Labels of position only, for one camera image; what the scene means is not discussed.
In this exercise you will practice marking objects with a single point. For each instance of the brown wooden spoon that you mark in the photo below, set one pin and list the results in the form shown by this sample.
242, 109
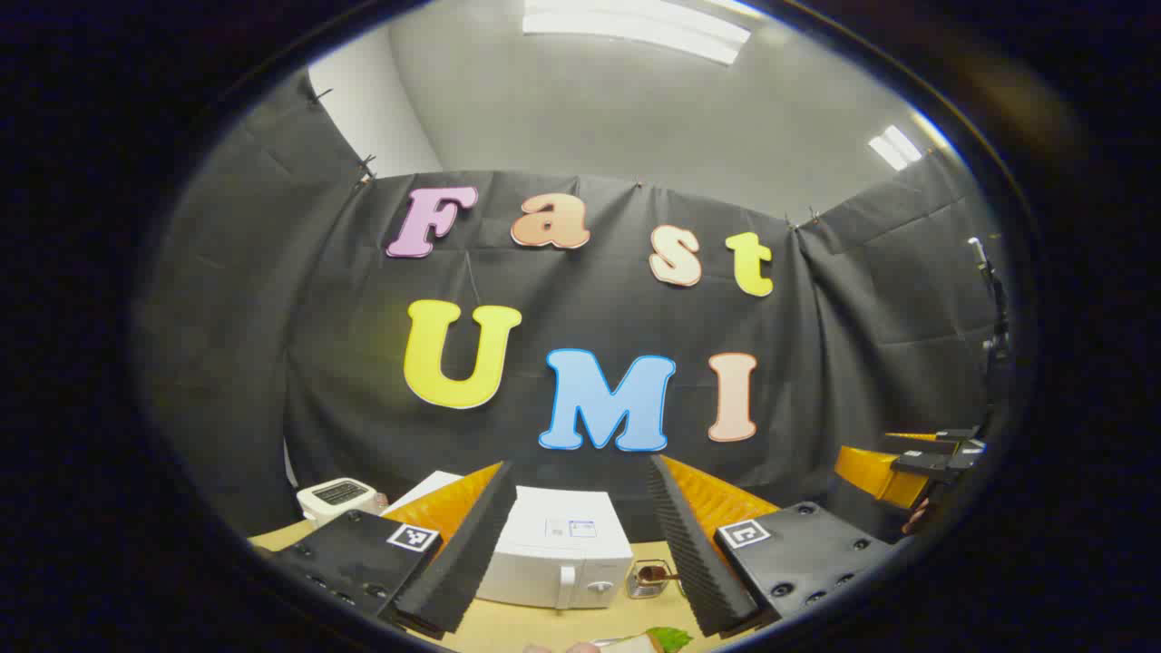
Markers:
655, 574

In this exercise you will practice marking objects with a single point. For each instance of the lettuce sandwich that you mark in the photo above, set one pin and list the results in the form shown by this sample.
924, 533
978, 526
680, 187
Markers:
648, 642

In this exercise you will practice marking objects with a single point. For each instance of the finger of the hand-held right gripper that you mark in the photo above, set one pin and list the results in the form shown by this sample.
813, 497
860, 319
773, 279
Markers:
875, 472
948, 435

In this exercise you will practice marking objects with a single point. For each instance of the white toaster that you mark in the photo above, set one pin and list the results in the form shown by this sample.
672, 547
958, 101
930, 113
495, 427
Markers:
336, 497

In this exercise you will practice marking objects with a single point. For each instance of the white microwave oven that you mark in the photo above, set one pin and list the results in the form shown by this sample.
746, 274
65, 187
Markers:
562, 544

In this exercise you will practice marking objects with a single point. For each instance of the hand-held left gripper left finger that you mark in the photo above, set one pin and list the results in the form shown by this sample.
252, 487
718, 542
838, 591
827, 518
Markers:
472, 544

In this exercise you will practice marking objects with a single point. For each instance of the ceiling light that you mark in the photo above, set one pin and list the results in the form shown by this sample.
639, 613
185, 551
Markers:
635, 27
896, 147

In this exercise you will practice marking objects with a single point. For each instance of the black backdrop cloth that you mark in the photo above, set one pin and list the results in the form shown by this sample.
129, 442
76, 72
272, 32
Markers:
590, 308

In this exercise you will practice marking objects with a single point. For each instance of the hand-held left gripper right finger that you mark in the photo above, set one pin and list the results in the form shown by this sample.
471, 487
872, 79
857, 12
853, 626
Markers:
694, 553

